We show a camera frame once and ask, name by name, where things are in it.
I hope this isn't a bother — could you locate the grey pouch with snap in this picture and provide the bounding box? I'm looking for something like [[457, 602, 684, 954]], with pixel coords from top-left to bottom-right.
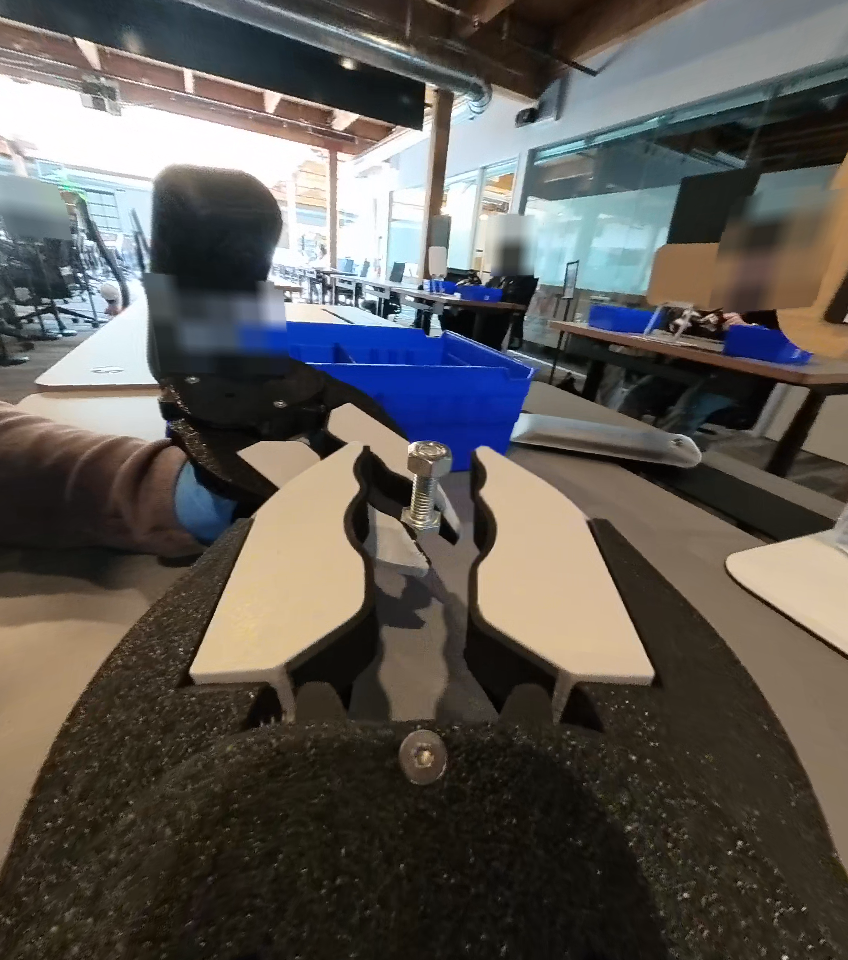
[[510, 416, 704, 470]]

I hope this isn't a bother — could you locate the grey ceiling unit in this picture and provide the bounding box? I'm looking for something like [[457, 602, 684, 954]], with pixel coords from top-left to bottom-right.
[[81, 75, 122, 115]]

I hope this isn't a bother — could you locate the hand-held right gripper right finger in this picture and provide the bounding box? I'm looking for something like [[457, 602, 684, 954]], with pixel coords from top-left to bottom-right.
[[467, 447, 656, 714]]

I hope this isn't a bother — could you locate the wooden board document stand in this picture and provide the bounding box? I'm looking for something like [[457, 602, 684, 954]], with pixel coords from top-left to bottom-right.
[[724, 71, 848, 695], [649, 241, 725, 335]]

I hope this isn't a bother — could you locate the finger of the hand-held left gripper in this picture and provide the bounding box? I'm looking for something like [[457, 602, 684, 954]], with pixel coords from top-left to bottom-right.
[[238, 441, 432, 579], [326, 403, 389, 456]]

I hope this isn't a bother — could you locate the wooden table with black legs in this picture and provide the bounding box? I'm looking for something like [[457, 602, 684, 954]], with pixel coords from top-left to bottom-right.
[[547, 321, 848, 477]]

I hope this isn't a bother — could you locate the silver hex bolt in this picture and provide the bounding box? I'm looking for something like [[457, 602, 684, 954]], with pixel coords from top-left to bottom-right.
[[405, 441, 455, 519]]

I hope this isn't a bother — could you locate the black office chair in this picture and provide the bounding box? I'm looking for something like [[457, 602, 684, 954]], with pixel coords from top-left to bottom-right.
[[0, 210, 102, 366]]

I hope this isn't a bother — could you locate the black monitor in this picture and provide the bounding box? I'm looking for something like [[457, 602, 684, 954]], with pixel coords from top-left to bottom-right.
[[677, 171, 762, 245]]

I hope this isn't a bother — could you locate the black ceiling panel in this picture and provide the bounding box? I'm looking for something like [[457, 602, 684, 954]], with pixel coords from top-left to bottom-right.
[[0, 0, 426, 132]]

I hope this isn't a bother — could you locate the person's left forearm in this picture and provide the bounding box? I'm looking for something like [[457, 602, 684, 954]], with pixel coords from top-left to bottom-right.
[[0, 382, 203, 560]]

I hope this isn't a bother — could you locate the thin wooden support post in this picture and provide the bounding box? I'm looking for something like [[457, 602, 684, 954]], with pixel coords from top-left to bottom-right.
[[326, 150, 340, 267]]

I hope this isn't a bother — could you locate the grey ceiling duct pipe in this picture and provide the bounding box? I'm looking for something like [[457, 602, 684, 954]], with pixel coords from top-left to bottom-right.
[[191, 0, 494, 115]]

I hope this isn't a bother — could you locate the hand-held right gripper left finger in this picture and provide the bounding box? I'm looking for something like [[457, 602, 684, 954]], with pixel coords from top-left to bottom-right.
[[190, 441, 377, 714]]

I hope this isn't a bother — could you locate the long office table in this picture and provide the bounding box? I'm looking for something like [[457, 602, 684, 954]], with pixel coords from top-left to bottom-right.
[[311, 266, 530, 335]]

